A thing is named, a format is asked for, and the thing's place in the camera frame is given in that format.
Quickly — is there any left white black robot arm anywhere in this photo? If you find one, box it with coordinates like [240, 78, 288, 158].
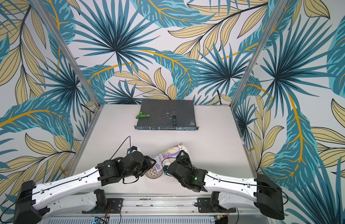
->
[13, 151, 156, 224]

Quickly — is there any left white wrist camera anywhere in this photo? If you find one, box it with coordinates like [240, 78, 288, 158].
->
[127, 146, 138, 154]

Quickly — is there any green plastic fitting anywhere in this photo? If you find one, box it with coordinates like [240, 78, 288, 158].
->
[136, 112, 150, 119]

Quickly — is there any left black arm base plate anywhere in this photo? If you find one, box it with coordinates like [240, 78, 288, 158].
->
[82, 198, 124, 214]

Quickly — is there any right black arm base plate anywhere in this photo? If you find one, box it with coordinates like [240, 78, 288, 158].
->
[194, 197, 237, 214]

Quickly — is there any grey network switch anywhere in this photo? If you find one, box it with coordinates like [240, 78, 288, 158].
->
[134, 99, 199, 131]

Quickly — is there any white patterned breakfast bowl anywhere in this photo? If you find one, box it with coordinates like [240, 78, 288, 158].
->
[145, 166, 163, 179]

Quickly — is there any left aluminium frame post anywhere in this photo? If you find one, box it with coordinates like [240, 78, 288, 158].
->
[31, 0, 101, 107]

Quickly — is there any clear oats bag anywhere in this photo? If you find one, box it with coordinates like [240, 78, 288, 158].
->
[154, 143, 189, 172]

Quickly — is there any green handled screwdriver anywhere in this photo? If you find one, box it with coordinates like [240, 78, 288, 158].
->
[172, 110, 177, 127]

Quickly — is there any aluminium front rail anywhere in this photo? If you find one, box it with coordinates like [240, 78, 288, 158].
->
[41, 193, 276, 224]

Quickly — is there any right aluminium frame post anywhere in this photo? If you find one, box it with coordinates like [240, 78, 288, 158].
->
[230, 0, 287, 112]

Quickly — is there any aluminium frame post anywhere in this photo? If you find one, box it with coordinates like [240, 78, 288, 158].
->
[31, 0, 101, 107]
[230, 0, 287, 112]

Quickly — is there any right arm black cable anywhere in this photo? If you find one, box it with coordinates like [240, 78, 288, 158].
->
[161, 156, 289, 205]

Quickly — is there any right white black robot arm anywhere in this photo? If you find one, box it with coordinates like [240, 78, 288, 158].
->
[162, 150, 285, 220]

